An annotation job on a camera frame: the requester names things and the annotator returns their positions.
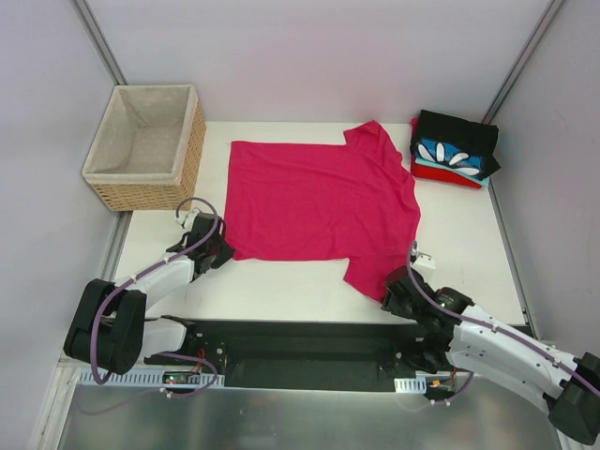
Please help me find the magenta pink t-shirt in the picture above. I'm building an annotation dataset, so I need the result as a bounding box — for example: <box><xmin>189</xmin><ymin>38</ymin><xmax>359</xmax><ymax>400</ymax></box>
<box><xmin>224</xmin><ymin>121</ymin><xmax>421</xmax><ymax>301</ymax></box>

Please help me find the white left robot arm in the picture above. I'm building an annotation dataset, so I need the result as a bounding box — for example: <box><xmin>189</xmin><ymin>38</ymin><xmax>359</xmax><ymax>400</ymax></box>
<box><xmin>64</xmin><ymin>213</ymin><xmax>233</xmax><ymax>384</ymax></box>

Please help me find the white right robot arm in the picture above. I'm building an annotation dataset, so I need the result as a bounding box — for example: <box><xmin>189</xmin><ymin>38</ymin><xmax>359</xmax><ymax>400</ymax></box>
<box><xmin>382</xmin><ymin>266</ymin><xmax>599</xmax><ymax>445</ymax></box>

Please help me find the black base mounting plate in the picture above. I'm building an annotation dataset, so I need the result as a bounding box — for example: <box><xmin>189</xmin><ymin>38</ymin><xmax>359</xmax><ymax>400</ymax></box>
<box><xmin>143</xmin><ymin>320</ymin><xmax>435</xmax><ymax>392</ymax></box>

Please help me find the woven wicker basket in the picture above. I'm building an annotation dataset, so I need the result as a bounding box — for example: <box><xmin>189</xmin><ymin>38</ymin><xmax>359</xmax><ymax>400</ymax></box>
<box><xmin>82</xmin><ymin>84</ymin><xmax>206</xmax><ymax>212</ymax></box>

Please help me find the red folded t-shirt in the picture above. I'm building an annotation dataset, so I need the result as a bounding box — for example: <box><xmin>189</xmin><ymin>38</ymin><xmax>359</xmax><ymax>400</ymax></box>
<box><xmin>411</xmin><ymin>158</ymin><xmax>482</xmax><ymax>189</ymax></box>

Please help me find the light teal folded t-shirt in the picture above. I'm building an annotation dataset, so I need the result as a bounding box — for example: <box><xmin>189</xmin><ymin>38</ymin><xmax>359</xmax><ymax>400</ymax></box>
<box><xmin>414</xmin><ymin>157</ymin><xmax>488</xmax><ymax>185</ymax></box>

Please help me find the black folded printed t-shirt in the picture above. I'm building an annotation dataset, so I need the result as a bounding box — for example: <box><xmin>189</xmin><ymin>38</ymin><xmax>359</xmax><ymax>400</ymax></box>
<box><xmin>410</xmin><ymin>110</ymin><xmax>501</xmax><ymax>180</ymax></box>

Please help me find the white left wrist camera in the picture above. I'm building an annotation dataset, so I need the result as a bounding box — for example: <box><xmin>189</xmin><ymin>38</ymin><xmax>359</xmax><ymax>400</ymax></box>
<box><xmin>175</xmin><ymin>208</ymin><xmax>200</xmax><ymax>229</ymax></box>

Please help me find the right white cable duct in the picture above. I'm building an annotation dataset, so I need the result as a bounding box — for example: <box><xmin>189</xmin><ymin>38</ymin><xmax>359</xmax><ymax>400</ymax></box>
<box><xmin>394</xmin><ymin>376</ymin><xmax>428</xmax><ymax>395</ymax></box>

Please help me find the white cable duct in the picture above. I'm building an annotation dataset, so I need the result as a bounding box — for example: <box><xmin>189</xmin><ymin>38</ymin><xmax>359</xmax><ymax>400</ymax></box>
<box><xmin>104</xmin><ymin>369</ymin><xmax>225</xmax><ymax>389</ymax></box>
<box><xmin>394</xmin><ymin>376</ymin><xmax>428</xmax><ymax>395</ymax></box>

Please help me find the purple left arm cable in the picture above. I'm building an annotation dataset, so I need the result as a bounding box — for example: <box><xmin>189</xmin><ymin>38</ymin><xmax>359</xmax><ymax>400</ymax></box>
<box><xmin>75</xmin><ymin>196</ymin><xmax>221</xmax><ymax>416</ymax></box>

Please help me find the left white cable duct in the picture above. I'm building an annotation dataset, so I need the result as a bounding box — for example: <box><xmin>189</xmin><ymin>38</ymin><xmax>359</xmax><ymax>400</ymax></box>
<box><xmin>104</xmin><ymin>369</ymin><xmax>225</xmax><ymax>389</ymax></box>

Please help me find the aluminium frame rail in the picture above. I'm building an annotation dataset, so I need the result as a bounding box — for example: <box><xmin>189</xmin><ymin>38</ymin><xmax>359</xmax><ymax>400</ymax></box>
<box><xmin>59</xmin><ymin>304</ymin><xmax>540</xmax><ymax>371</ymax></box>

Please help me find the left aluminium corner post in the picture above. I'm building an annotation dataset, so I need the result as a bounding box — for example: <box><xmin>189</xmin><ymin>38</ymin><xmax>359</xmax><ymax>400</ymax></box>
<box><xmin>69</xmin><ymin>0</ymin><xmax>128</xmax><ymax>85</ymax></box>

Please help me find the aluminium corner post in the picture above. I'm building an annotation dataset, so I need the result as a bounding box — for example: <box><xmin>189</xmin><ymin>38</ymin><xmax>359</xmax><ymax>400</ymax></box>
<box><xmin>69</xmin><ymin>0</ymin><xmax>128</xmax><ymax>85</ymax></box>
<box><xmin>481</xmin><ymin>0</ymin><xmax>568</xmax><ymax>125</ymax></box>

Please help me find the right aluminium corner post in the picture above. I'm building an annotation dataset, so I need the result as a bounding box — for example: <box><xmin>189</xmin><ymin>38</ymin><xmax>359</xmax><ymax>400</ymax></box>
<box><xmin>481</xmin><ymin>0</ymin><xmax>568</xmax><ymax>125</ymax></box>

